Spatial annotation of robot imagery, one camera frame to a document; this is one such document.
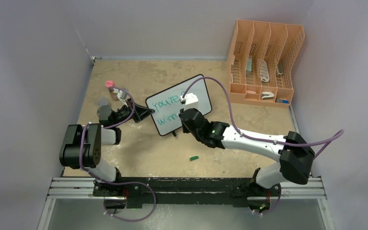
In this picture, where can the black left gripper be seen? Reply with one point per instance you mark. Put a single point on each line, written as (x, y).
(143, 112)

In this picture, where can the white whiteboard black frame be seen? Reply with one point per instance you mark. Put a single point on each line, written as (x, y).
(166, 104)

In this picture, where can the green marker cap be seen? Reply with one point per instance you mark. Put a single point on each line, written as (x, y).
(193, 158)

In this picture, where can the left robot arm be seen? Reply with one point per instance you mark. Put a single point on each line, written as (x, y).
(81, 147)

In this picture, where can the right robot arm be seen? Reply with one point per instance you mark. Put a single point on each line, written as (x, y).
(293, 158)

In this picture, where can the clear plastic clip jar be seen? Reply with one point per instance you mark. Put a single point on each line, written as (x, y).
(103, 102)

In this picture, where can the pink lid crayon bottle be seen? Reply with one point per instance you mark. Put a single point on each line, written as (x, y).
(110, 85)

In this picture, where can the white stapler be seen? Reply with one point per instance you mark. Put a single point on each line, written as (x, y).
(267, 95)

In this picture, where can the white perforated object in organizer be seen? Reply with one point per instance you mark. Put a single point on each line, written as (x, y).
(264, 73)

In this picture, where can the peach plastic file organizer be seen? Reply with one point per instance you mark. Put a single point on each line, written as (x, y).
(260, 61)

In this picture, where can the blue small box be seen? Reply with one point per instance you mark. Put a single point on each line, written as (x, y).
(282, 101)

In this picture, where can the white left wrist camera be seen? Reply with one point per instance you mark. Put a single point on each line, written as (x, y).
(119, 94)

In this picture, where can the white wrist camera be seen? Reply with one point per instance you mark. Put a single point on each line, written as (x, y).
(119, 94)
(189, 101)

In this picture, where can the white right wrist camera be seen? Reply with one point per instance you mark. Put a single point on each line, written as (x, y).
(189, 101)

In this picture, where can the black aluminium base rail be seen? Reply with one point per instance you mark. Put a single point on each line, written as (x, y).
(137, 191)

